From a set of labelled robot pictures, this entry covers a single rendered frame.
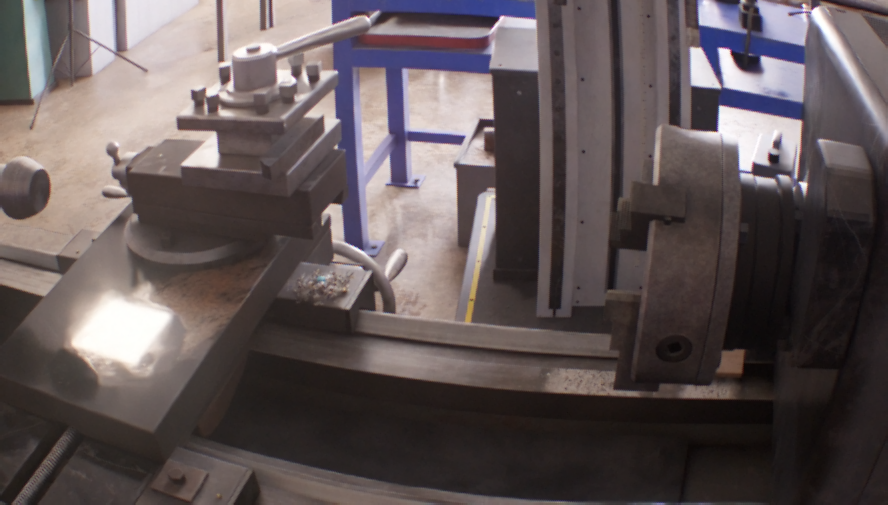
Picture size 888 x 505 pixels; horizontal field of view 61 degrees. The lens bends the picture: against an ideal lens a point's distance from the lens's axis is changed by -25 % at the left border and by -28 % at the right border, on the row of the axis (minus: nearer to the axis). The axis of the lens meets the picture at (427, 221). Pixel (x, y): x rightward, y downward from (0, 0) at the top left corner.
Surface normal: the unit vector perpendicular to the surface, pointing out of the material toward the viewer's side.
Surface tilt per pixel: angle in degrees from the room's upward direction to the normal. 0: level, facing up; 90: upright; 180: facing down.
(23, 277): 0
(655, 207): 41
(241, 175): 90
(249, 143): 90
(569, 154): 90
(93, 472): 0
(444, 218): 0
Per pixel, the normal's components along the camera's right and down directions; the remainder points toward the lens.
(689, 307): -0.27, 0.32
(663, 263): -0.25, 0.03
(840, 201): -0.21, -0.34
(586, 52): -0.13, 0.47
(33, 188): 0.96, 0.10
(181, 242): -0.04, -0.88
